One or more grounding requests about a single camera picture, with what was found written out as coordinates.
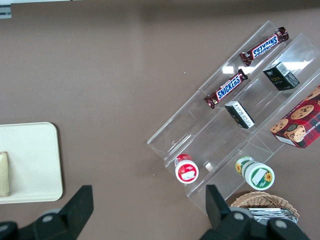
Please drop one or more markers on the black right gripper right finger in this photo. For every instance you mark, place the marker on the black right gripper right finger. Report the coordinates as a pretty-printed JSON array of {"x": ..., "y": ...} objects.
[{"x": 220, "y": 215}]

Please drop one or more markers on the beige rectangular serving tray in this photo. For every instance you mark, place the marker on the beige rectangular serving tray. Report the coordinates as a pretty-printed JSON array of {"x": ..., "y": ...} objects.
[{"x": 35, "y": 162}]

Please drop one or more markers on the aluminium foil tray stack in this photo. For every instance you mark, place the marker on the aluminium foil tray stack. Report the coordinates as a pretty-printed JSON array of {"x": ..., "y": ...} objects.
[{"x": 265, "y": 212}]

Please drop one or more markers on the red tartan cookie box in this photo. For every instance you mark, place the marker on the red tartan cookie box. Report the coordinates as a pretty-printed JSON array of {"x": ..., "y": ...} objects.
[{"x": 300, "y": 120}]

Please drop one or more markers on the grey box at table edge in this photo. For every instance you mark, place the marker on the grey box at table edge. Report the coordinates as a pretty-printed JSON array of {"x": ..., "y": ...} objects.
[{"x": 5, "y": 11}]

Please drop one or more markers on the snickers chocolate bar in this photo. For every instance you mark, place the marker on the snickers chocolate bar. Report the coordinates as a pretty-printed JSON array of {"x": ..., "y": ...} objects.
[
  {"x": 265, "y": 46},
  {"x": 226, "y": 89}
]

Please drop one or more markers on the clear acrylic stepped stand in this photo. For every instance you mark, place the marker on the clear acrylic stepped stand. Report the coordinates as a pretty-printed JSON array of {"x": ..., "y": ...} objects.
[{"x": 200, "y": 130}]

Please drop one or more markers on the red lidded snack cup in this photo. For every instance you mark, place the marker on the red lidded snack cup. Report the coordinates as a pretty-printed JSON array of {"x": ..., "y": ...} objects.
[{"x": 186, "y": 171}]

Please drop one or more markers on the light oval wicker basket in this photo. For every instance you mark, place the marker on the light oval wicker basket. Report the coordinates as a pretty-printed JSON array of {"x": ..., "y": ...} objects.
[{"x": 262, "y": 198}]

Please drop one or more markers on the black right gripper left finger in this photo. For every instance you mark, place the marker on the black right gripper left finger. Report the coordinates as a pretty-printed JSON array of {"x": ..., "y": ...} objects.
[{"x": 77, "y": 207}]

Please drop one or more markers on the small black carton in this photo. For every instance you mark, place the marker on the small black carton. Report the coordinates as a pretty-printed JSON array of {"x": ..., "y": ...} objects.
[
  {"x": 240, "y": 115},
  {"x": 281, "y": 76}
]

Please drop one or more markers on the triangular sandwich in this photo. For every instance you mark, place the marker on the triangular sandwich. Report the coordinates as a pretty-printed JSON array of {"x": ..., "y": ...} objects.
[{"x": 4, "y": 175}]

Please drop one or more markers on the green lidded snack cup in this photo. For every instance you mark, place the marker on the green lidded snack cup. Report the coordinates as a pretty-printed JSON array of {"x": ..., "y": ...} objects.
[{"x": 257, "y": 175}]

